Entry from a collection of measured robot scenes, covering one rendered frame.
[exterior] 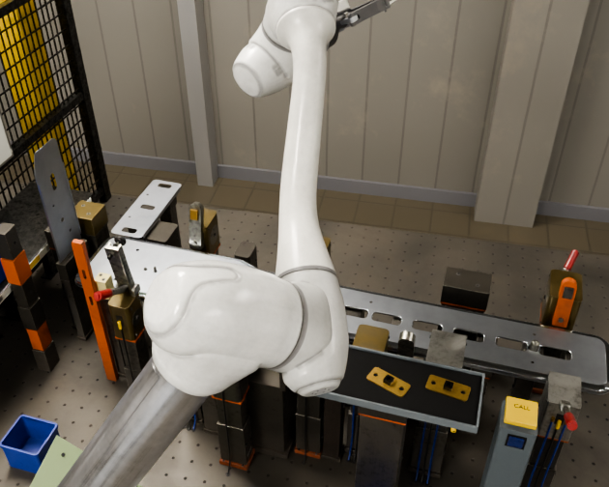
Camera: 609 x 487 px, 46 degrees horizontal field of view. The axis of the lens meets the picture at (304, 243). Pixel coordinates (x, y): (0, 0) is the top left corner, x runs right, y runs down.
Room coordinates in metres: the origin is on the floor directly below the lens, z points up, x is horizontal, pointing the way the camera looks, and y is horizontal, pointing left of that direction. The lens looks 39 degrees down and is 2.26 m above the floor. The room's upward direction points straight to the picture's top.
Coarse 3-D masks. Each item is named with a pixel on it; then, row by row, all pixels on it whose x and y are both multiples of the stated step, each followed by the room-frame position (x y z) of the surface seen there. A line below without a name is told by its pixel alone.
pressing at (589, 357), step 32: (96, 256) 1.52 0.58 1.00; (128, 256) 1.52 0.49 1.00; (160, 256) 1.52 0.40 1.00; (192, 256) 1.52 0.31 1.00; (224, 256) 1.52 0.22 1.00; (352, 288) 1.39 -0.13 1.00; (352, 320) 1.27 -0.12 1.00; (416, 320) 1.27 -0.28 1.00; (448, 320) 1.26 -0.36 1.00; (480, 320) 1.26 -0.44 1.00; (512, 320) 1.27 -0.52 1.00; (416, 352) 1.16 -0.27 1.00; (480, 352) 1.16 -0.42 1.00; (512, 352) 1.16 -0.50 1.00; (576, 352) 1.16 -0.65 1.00; (608, 352) 1.16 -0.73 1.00; (608, 384) 1.06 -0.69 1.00
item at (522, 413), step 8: (512, 400) 0.88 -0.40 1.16; (520, 400) 0.88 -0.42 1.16; (512, 408) 0.87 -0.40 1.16; (520, 408) 0.87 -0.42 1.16; (528, 408) 0.87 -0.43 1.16; (536, 408) 0.87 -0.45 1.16; (512, 416) 0.85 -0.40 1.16; (520, 416) 0.85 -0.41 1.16; (528, 416) 0.85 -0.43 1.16; (536, 416) 0.85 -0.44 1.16; (512, 424) 0.84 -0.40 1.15; (520, 424) 0.83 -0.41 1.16; (528, 424) 0.83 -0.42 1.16; (536, 424) 0.83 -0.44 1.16
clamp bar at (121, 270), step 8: (120, 240) 1.32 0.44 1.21; (104, 248) 1.29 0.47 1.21; (112, 248) 1.29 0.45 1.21; (120, 248) 1.29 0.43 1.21; (112, 256) 1.28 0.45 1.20; (120, 256) 1.29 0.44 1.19; (112, 264) 1.30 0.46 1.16; (120, 264) 1.29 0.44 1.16; (128, 264) 1.31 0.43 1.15; (120, 272) 1.30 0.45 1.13; (128, 272) 1.30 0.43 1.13; (120, 280) 1.31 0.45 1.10; (128, 280) 1.30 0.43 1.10
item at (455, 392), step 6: (432, 378) 0.94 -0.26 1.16; (438, 378) 0.94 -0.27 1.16; (426, 384) 0.92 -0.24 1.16; (438, 384) 0.92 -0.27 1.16; (444, 384) 0.92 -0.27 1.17; (450, 384) 0.92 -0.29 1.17; (456, 384) 0.92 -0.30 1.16; (432, 390) 0.91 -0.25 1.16; (438, 390) 0.91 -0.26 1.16; (444, 390) 0.91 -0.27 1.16; (450, 390) 0.90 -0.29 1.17; (456, 390) 0.91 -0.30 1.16; (462, 390) 0.91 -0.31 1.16; (468, 390) 0.91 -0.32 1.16; (450, 396) 0.89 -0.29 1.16; (456, 396) 0.89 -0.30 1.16; (462, 396) 0.89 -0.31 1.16; (468, 396) 0.89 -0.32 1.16
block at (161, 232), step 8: (160, 224) 1.69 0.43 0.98; (168, 224) 1.69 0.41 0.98; (176, 224) 1.69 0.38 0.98; (152, 232) 1.65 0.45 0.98; (160, 232) 1.65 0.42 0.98; (168, 232) 1.65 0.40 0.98; (176, 232) 1.67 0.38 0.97; (152, 240) 1.62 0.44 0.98; (160, 240) 1.62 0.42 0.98; (168, 240) 1.62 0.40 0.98; (176, 240) 1.66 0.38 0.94
